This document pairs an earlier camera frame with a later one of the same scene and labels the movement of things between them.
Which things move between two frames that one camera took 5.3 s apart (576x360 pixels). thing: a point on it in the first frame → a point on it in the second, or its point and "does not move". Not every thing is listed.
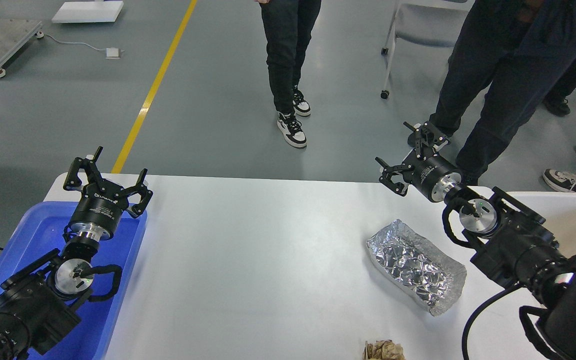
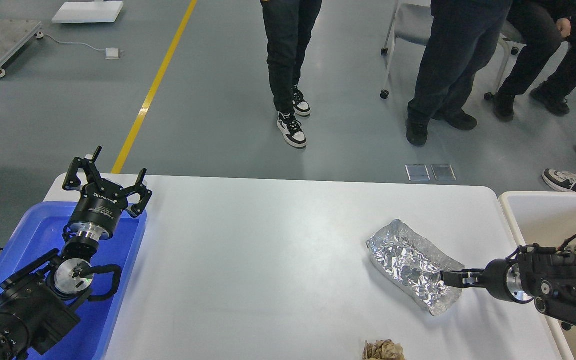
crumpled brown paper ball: (384, 349) does not move
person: (520, 47) → (463, 36)
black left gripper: (99, 208) does not move
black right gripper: (433, 177) → (506, 281)
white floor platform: (88, 11) does not move
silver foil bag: (423, 273) does not move
